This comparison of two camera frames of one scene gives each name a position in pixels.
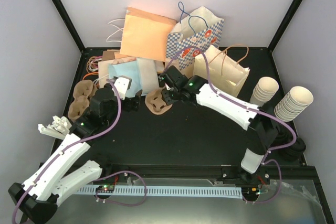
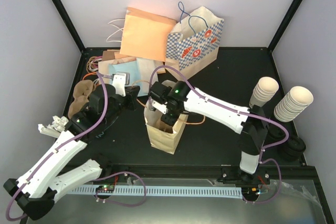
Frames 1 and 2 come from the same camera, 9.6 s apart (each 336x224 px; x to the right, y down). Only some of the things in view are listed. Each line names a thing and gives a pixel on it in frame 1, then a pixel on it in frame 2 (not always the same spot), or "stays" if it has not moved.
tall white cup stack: (296, 100) stays
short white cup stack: (264, 91) stays
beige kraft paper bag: (227, 75) to (163, 137)
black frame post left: (61, 9) stays
